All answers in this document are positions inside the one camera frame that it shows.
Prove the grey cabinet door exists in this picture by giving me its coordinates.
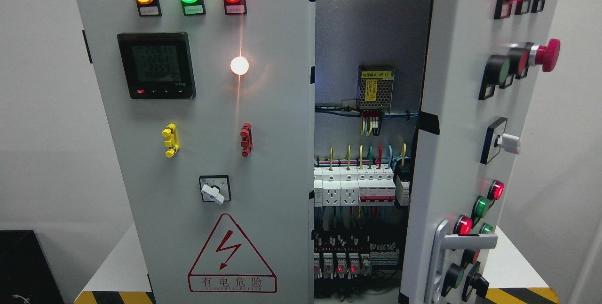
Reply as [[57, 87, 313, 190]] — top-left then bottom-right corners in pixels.
[[77, 0, 315, 304], [399, 0, 557, 304]]

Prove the red terminal connector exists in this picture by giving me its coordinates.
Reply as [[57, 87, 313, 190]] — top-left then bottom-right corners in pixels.
[[239, 122, 253, 157]]

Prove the white socket breaker row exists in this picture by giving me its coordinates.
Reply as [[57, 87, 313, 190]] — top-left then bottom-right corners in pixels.
[[313, 165, 396, 207]]

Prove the metal mesh power supply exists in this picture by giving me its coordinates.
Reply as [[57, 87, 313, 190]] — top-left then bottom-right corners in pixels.
[[356, 64, 395, 111]]

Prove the white glowing indicator lamp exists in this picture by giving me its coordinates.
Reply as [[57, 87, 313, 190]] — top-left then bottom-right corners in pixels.
[[230, 56, 250, 75]]

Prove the black white surge protector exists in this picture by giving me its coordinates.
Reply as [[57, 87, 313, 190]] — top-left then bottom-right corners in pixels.
[[394, 165, 412, 206]]

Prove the black relay terminal row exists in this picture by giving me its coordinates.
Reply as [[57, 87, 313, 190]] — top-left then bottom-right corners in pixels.
[[310, 230, 401, 279]]

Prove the yellow terminal connector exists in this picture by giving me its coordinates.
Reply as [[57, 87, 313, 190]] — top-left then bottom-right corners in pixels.
[[161, 123, 179, 158]]

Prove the red triangle warning sticker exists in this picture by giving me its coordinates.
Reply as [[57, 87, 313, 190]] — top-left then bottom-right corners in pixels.
[[188, 213, 277, 293]]

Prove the black digital power meter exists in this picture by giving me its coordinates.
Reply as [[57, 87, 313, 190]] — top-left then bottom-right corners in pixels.
[[118, 32, 196, 100]]

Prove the red emergency stop button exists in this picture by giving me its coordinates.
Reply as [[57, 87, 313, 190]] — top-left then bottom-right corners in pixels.
[[525, 38, 561, 72]]

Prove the white rotary selector switch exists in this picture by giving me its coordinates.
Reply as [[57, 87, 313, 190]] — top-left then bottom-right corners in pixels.
[[198, 175, 231, 205]]

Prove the silver door handle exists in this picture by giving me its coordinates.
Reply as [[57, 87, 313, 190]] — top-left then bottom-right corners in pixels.
[[424, 219, 498, 304]]

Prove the white knob switch right door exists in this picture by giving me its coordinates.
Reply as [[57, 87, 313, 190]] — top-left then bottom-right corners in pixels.
[[480, 117, 520, 165]]

